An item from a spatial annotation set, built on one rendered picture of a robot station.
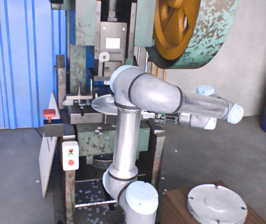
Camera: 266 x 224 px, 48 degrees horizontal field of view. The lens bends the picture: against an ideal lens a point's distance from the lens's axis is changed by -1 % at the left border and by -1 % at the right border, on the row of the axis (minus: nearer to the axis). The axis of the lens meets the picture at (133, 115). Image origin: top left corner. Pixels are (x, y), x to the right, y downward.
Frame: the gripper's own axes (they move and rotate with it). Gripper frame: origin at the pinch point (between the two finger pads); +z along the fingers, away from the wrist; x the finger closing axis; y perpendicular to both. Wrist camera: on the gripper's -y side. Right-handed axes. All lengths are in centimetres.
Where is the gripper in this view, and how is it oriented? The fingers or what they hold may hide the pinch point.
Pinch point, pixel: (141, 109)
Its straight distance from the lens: 144.5
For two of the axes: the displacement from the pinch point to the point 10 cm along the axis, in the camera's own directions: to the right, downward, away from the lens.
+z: -9.3, -1.4, 3.4
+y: -3.7, 3.5, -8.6
